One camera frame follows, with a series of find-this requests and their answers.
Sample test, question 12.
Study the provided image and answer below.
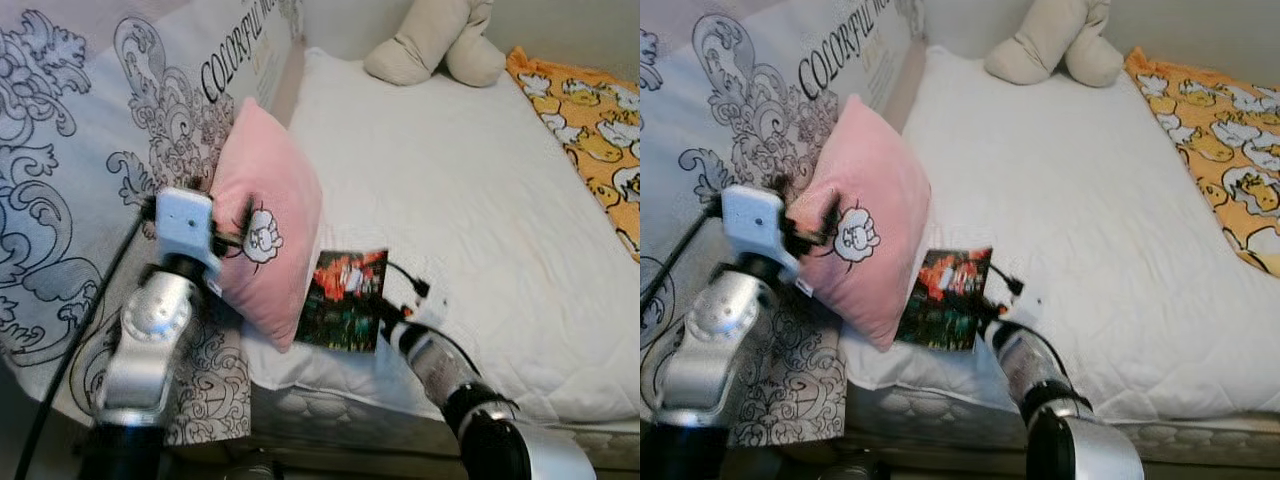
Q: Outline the dark book with red cover art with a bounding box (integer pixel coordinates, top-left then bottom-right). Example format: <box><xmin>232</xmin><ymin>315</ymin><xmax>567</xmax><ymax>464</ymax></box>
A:
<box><xmin>895</xmin><ymin>248</ymin><xmax>993</xmax><ymax>353</ymax></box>
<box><xmin>297</xmin><ymin>248</ymin><xmax>389</xmax><ymax>353</ymax></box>

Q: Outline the pink pillow with sheep print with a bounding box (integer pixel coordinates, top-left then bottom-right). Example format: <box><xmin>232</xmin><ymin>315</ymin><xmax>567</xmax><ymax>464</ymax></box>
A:
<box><xmin>208</xmin><ymin>97</ymin><xmax>324</xmax><ymax>353</ymax></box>
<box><xmin>785</xmin><ymin>95</ymin><xmax>933</xmax><ymax>353</ymax></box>

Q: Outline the yellow cartoon egg blanket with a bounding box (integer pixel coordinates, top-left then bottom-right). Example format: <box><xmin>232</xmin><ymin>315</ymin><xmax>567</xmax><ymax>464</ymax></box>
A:
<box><xmin>1125</xmin><ymin>45</ymin><xmax>1280</xmax><ymax>279</ymax></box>
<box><xmin>505</xmin><ymin>45</ymin><xmax>641</xmax><ymax>263</ymax></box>

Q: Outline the white quilted mattress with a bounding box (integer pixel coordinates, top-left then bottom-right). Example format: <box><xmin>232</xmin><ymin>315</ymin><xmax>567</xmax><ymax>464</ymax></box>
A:
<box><xmin>840</xmin><ymin>45</ymin><xmax>1280</xmax><ymax>466</ymax></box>
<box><xmin>240</xmin><ymin>45</ymin><xmax>641</xmax><ymax>471</ymax></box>

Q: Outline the beige padded headboard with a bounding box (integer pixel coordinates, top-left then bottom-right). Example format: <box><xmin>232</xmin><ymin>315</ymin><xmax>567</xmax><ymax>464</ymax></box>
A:
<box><xmin>880</xmin><ymin>40</ymin><xmax>926</xmax><ymax>131</ymax></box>
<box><xmin>268</xmin><ymin>40</ymin><xmax>306</xmax><ymax>131</ymax></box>

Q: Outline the white cushion with grey ornaments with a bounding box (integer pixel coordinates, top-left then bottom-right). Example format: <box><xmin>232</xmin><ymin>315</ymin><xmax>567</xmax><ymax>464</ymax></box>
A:
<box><xmin>0</xmin><ymin>0</ymin><xmax>306</xmax><ymax>446</ymax></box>
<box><xmin>640</xmin><ymin>0</ymin><xmax>926</xmax><ymax>449</ymax></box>

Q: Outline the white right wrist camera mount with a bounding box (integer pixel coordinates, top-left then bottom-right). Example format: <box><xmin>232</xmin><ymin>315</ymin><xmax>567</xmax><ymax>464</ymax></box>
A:
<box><xmin>1000</xmin><ymin>290</ymin><xmax>1046</xmax><ymax>326</ymax></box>
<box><xmin>400</xmin><ymin>295</ymin><xmax>446</xmax><ymax>326</ymax></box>

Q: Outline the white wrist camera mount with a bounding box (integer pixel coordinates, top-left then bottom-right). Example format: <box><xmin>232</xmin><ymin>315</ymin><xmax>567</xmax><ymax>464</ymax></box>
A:
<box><xmin>720</xmin><ymin>185</ymin><xmax>801</xmax><ymax>281</ymax></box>
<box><xmin>400</xmin><ymin>295</ymin><xmax>446</xmax><ymax>326</ymax></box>
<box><xmin>155</xmin><ymin>187</ymin><xmax>221</xmax><ymax>281</ymax></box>
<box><xmin>1000</xmin><ymin>290</ymin><xmax>1046</xmax><ymax>326</ymax></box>

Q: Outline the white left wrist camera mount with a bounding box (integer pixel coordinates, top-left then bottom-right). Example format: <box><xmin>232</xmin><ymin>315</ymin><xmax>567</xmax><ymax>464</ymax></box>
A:
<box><xmin>155</xmin><ymin>187</ymin><xmax>221</xmax><ymax>281</ymax></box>
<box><xmin>720</xmin><ymin>185</ymin><xmax>801</xmax><ymax>281</ymax></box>

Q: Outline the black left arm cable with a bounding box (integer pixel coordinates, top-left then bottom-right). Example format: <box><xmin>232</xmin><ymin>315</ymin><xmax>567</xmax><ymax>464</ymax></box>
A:
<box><xmin>15</xmin><ymin>200</ymin><xmax>151</xmax><ymax>480</ymax></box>
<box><xmin>640</xmin><ymin>200</ymin><xmax>726</xmax><ymax>311</ymax></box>

